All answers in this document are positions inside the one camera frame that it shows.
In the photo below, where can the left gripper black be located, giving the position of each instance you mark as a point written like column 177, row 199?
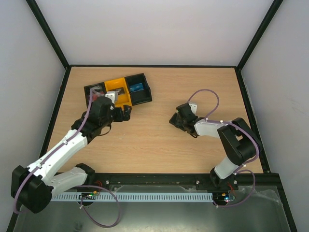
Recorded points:
column 126, row 113

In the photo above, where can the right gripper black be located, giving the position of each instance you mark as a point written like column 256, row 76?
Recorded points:
column 180, row 119

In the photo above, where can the yellow bin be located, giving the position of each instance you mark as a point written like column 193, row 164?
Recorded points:
column 112, row 85

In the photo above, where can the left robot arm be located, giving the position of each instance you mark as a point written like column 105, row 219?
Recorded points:
column 35, row 185

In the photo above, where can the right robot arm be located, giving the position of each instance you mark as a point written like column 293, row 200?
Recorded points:
column 240, row 143

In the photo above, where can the dark picture card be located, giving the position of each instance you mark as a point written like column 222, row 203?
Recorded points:
column 121, row 91

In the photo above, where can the blue card in bin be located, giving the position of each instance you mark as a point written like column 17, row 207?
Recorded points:
column 136, row 87

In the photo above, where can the red white card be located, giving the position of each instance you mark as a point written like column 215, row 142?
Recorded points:
column 97, row 91

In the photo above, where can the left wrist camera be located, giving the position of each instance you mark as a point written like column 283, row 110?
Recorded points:
column 113, row 95

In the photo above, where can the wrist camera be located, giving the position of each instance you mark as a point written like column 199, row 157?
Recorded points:
column 193, row 107
column 113, row 95

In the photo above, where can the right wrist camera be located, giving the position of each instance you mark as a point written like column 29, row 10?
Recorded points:
column 193, row 107

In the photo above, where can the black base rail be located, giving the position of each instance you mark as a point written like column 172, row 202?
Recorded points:
column 200, row 182

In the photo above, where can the light blue cable duct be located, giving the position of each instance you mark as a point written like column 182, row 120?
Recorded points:
column 134, row 197

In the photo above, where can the black cage frame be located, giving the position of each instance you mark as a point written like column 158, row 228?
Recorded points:
column 184, row 47

